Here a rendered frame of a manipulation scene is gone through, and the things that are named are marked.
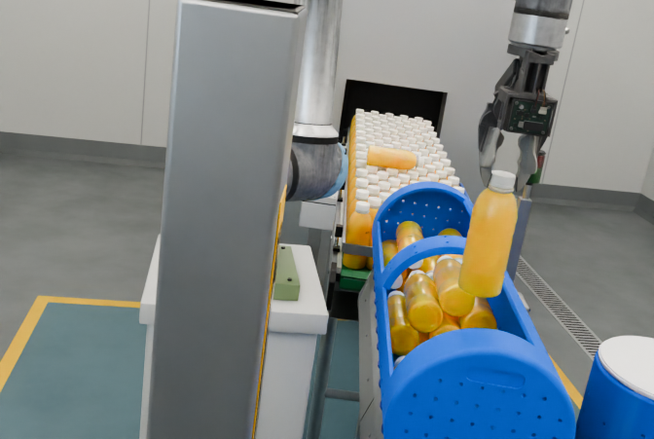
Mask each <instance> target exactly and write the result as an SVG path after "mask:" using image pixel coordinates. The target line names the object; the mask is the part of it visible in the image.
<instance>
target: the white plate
mask: <svg viewBox="0 0 654 439"><path fill-rule="evenodd" d="M598 354H599V361H600V363H601V364H602V366H603V367H604V368H605V370H606V371H607V372H608V373H609V374H610V375H611V376H612V377H613V378H615V379H616V380H617V381H618V382H620V383H621V384H623V385H625V386H626V387H628V388H630V389H631V390H633V391H635V392H637V393H639V394H641V395H643V396H645V397H647V398H649V399H652V400H654V339H652V338H646V337H639V336H620V337H615V338H611V339H609V340H606V341H604V342H603V343H602V344H601V345H600V346H599V352H598Z"/></svg>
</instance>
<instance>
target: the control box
mask: <svg viewBox="0 0 654 439"><path fill-rule="evenodd" d="M337 199H338V192H337V193H336V194H334V195H333V196H331V197H329V198H324V199H320V200H317V201H302V203H301V211H300V219H299V227H305V228H312V229H318V230H325V231H333V227H334V220H335V213H336V206H337Z"/></svg>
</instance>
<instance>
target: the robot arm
mask: <svg viewBox="0 0 654 439"><path fill-rule="evenodd" d="M343 1H344V0H297V5H304V6H305V7H306V9H307V12H308V15H307V24H306V32H305V40H304V47H303V56H302V64H301V72H300V80H299V88H298V96H297V104H296V112H295V120H294V128H293V136H292V144H291V152H290V161H289V168H288V176H287V184H286V185H287V188H286V196H285V201H317V200H320V199H324V198H329V197H331V196H333V195H334V194H336V193H337V192H338V191H339V190H340V189H341V188H342V186H343V185H344V183H345V179H346V176H347V171H348V158H347V155H345V148H344V147H343V145H342V144H340V143H339V142H338V140H339V134H338V133H337V132H336V131H335V129H334V128H333V126H332V119H333V108H334V97H335V86H336V76H337V65H338V54H339V44H340V33H341V22H342V11H343ZM572 1H573V0H516V3H515V8H514V12H515V13H513V16H512V20H511V25H510V30H509V35H508V40H509V41H510V42H512V43H511V44H508V49H507V54H510V55H517V56H518V57H519V58H515V59H514V60H513V61H512V63H511V64H510V65H509V67H508V68H507V70H506V71H505V72H504V74H503V75H502V76H501V78H500V79H499V81H498V82H497V83H496V85H495V88H494V93H493V95H494V100H493V102H492V103H490V102H487V107H486V110H485V111H484V113H483V114H482V116H481V119H480V121H479V125H478V148H479V166H480V174H481V178H482V181H483V183H484V186H485V187H487V188H488V186H489V183H490V181H491V176H492V173H491V168H492V165H493V164H494V163H495V153H496V151H497V149H498V148H499V147H500V146H501V145H502V143H503V140H504V135H503V134H502V133H501V130H505V131H507V132H514V133H520V134H521V136H519V138H518V146H519V148H520V157H519V159H518V161H517V164H518V171H517V173H516V180H515V191H516V192H519V191H520V190H521V189H522V188H523V187H524V186H525V184H526V183H527V181H528V179H529V177H530V175H531V174H534V173H536V171H537V159H538V153H539V151H540V149H541V148H542V146H543V144H544V143H545V141H546V139H547V136H548V137H550V135H551V130H552V126H553V122H554V118H555V114H556V109H557V105H558V100H556V99H555V98H554V97H552V96H551V95H549V94H548V93H546V92H545V88H546V83H547V79H548V74H549V70H550V65H554V61H558V59H559V54H560V52H559V51H557V49H560V48H561V47H562V46H563V38H564V35H565V34H568V33H569V30H570V29H569V27H566V26H567V20H566V19H568V18H569V14H570V9H571V5H572ZM552 111H553V113H552ZM551 115H552V118H551ZM550 120H551V122H550ZM549 124H550V126H549Z"/></svg>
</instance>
